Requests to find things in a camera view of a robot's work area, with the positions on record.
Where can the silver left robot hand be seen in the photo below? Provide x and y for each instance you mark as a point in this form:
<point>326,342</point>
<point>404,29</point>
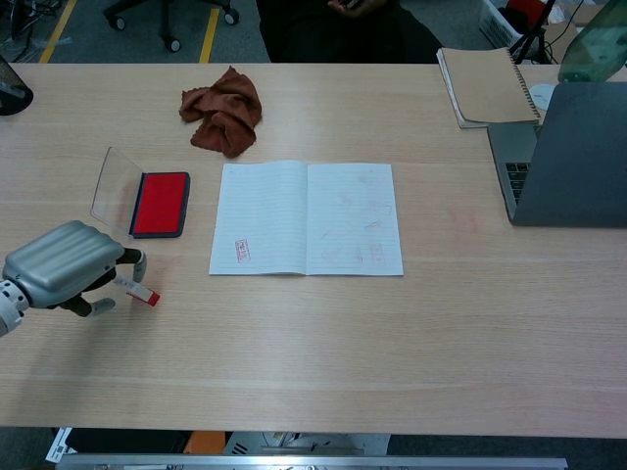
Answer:
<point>63,259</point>

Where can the small red white stamp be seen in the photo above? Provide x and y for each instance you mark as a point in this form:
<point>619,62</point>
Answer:
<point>144,293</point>

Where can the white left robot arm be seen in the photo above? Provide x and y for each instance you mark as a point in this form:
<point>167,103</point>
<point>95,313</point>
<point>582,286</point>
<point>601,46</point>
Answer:
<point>9,308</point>

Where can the red ink pad clear lid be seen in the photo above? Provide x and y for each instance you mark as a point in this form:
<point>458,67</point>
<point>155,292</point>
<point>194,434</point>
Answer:
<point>161,203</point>

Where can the open white lined notebook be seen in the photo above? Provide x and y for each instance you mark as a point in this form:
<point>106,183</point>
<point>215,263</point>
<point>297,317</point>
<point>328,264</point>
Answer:
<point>274,220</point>

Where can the brown crumpled cloth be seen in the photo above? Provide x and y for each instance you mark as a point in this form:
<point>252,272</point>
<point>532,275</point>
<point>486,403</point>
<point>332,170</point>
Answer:
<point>225,112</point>

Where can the kraft spiral notebook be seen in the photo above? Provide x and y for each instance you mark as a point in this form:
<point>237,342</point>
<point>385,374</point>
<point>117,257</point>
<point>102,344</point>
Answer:
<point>490,85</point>

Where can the black stand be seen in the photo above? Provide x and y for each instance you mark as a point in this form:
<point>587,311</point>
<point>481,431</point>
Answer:
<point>11,95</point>

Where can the orange object under table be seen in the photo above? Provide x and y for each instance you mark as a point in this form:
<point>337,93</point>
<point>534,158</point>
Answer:
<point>206,443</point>

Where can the black office chair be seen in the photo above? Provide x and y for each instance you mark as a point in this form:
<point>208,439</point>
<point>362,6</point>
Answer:
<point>166,14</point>

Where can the seated person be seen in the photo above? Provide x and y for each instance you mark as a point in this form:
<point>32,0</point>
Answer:
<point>313,39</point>

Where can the white plastic basket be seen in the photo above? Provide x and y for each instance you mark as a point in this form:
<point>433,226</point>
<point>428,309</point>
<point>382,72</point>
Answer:
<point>497,24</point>

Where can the white round disc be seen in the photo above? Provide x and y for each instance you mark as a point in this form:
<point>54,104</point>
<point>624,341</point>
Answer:
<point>541,94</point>

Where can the black tripod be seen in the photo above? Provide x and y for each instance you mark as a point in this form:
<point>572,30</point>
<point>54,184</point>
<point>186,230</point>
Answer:
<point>530,36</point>

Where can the grey laptop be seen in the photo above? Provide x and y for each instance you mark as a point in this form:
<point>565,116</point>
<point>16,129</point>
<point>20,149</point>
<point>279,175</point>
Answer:
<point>578,161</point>

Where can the green transparent plastic bottle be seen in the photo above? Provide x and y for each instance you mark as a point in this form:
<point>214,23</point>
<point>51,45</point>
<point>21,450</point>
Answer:
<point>595,46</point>

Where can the aluminium rail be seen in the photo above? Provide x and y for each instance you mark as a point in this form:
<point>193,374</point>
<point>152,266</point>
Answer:
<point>294,463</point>

